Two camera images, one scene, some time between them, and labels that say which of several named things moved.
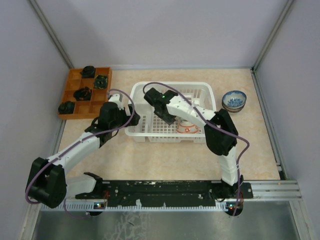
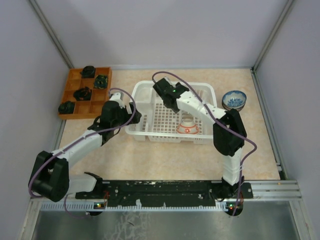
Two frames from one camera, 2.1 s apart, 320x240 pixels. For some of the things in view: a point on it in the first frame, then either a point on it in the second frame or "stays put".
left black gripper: x=135 y=120 stays put
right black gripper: x=169 y=119 → x=176 y=110
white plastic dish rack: x=151 y=128 stays put
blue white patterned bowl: x=234 y=99 stays put
